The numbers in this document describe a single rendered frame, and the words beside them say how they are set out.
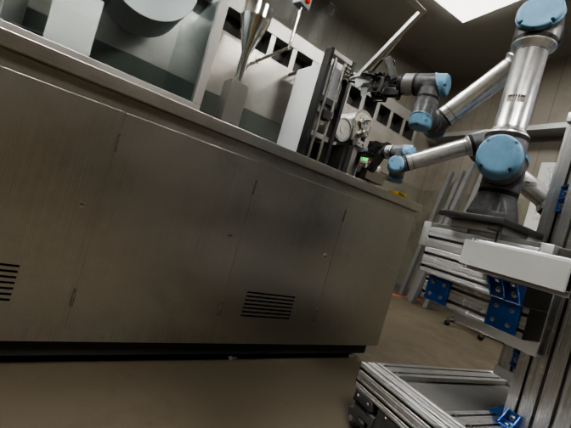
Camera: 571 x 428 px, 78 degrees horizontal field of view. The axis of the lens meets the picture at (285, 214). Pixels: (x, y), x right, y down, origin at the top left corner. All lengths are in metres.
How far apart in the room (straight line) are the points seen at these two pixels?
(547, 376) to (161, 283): 1.21
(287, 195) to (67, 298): 0.82
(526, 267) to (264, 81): 1.55
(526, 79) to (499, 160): 0.25
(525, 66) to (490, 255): 0.55
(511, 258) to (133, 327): 1.14
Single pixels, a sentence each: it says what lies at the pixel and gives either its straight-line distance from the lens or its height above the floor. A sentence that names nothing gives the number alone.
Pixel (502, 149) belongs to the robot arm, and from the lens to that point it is 1.16.
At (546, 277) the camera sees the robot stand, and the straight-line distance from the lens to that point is 1.01.
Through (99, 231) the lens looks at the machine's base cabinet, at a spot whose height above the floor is 0.45.
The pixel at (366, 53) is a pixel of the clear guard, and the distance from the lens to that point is 2.48.
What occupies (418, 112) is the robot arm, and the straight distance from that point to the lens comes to 1.30.
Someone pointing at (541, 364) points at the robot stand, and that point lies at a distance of 1.35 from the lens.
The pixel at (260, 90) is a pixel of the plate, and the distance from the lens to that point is 2.05.
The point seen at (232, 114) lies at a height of 1.02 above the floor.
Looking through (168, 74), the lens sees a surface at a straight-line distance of 1.29.
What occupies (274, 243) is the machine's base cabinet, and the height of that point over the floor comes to 0.53.
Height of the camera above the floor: 0.66
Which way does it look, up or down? level
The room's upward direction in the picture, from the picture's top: 16 degrees clockwise
